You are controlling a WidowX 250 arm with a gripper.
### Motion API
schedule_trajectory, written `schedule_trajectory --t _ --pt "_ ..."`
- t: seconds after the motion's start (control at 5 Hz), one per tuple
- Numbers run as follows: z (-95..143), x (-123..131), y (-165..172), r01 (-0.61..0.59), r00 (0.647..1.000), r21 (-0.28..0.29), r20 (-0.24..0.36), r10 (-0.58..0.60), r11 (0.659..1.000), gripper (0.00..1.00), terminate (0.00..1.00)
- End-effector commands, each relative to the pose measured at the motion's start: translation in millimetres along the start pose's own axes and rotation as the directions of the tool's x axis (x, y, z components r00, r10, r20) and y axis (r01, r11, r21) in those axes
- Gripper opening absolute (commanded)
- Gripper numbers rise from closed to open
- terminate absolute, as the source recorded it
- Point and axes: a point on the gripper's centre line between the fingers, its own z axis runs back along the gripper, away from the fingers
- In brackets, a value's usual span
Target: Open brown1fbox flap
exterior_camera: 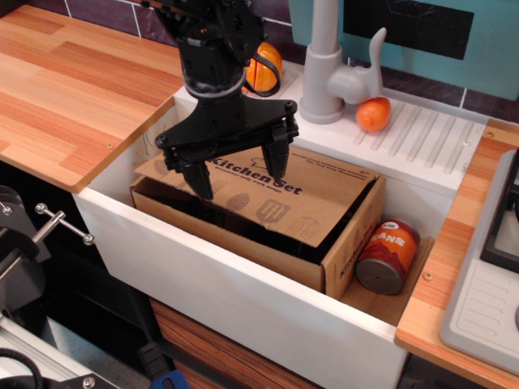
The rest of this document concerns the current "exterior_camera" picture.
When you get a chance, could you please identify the metal clamp with handle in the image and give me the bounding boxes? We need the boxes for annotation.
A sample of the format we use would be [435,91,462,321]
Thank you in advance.
[1,186,94,316]

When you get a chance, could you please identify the grey toy stove top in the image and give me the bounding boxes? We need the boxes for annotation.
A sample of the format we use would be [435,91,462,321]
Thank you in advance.
[440,151,518,374]

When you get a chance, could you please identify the blue black clamp handle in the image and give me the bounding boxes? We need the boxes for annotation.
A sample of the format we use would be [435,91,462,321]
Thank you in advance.
[138,342,191,389]

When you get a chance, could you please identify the grey toy faucet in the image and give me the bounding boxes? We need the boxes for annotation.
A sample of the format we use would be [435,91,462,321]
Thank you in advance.
[299,1,387,124]

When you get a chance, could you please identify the orange beans can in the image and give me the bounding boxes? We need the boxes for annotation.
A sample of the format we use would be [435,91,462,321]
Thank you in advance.
[355,219,421,295]

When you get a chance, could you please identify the brown cardboard kitchen set box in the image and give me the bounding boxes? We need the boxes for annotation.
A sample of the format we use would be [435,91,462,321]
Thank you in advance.
[131,147,386,298]

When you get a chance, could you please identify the orange toy pumpkin behind arm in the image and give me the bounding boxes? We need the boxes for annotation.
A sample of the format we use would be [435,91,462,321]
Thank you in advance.
[244,42,283,97]

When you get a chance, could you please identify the orange toy fruit by faucet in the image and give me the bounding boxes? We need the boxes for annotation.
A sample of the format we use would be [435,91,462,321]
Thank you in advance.
[356,96,392,132]

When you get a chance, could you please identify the black chalkboard panel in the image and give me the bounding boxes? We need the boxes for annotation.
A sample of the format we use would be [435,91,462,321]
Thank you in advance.
[343,0,474,60]

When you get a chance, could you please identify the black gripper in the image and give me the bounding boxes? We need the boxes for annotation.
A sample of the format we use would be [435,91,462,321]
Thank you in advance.
[156,86,298,200]

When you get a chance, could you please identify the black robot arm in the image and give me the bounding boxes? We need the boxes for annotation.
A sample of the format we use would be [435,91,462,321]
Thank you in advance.
[141,1,298,199]

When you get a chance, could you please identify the white toy sink unit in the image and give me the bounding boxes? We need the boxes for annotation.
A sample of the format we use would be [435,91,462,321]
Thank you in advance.
[74,90,488,388]

